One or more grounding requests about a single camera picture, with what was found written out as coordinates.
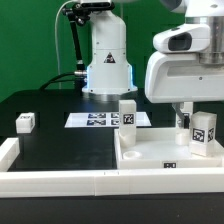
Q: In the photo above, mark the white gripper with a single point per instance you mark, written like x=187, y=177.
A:
x=177, y=78

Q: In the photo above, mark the white square table top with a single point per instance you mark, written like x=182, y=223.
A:
x=155, y=148

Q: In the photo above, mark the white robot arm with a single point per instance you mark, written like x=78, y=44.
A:
x=110, y=76

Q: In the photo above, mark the white marker sheet with tags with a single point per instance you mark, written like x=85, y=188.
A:
x=102, y=119

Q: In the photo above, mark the white U-shaped obstacle fence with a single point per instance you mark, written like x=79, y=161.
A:
x=104, y=182

